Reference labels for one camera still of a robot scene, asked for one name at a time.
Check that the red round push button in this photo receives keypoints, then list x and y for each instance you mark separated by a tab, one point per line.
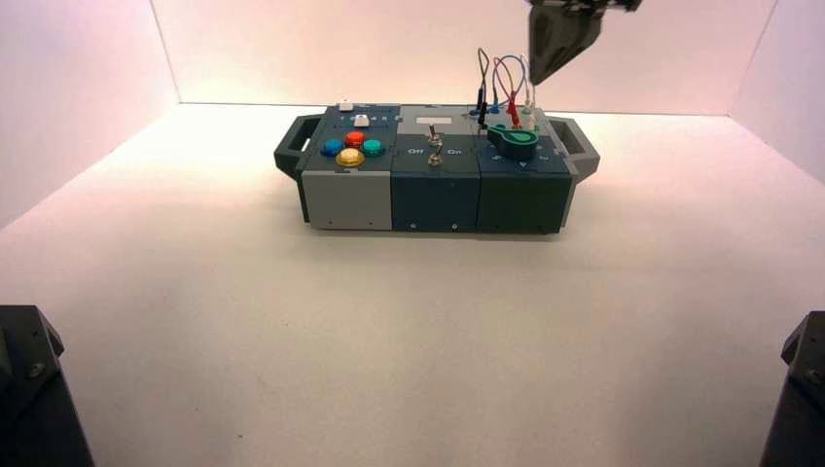
354	139

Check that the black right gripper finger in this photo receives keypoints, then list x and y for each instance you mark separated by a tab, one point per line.
544	39
580	32

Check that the teal round push button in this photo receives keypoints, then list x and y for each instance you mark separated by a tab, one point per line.
372	147

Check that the small white square cap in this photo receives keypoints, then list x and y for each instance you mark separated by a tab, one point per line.
346	105

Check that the blue round push button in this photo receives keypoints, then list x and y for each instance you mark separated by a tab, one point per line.
332	148

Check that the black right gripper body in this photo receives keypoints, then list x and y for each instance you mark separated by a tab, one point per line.
580	4

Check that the metal toggle switch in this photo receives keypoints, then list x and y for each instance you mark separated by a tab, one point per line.
436	158
433	134

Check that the green pointer knob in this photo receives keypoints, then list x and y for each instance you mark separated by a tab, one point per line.
519	147

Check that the yellow round push button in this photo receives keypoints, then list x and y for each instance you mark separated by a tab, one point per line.
350	158

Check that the grey modular task box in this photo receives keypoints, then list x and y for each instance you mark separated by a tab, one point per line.
435	196

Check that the white slider cap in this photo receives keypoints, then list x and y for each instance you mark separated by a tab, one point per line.
361	120

